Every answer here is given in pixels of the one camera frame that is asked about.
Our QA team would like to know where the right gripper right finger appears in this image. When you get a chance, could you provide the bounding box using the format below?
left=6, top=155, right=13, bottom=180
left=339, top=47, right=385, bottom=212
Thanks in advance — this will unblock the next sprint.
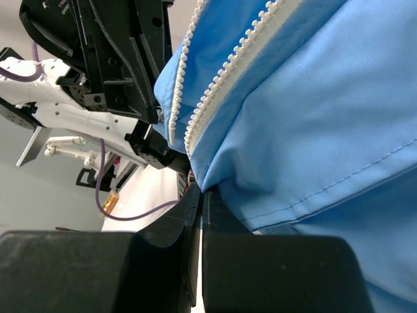
left=202, top=190, right=373, bottom=312

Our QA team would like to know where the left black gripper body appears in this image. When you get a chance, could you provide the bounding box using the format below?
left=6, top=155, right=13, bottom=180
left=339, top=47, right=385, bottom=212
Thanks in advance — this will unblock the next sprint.
left=19, top=1, right=105, bottom=111

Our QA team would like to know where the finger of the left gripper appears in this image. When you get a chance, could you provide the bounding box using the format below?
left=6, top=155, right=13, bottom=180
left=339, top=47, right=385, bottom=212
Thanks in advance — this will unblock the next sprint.
left=89, top=1, right=163, bottom=124
left=162, top=0, right=174, bottom=63

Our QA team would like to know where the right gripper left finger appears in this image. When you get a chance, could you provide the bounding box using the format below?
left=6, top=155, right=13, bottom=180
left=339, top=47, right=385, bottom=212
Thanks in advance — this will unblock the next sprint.
left=1, top=183, right=201, bottom=312

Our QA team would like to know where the light blue zip jacket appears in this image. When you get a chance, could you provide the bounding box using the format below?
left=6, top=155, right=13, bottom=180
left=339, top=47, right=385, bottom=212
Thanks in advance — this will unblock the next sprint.
left=154, top=1, right=416, bottom=312

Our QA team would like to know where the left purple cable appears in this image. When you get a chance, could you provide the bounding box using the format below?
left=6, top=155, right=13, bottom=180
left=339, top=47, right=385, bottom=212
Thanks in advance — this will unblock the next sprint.
left=0, top=40, right=180, bottom=221

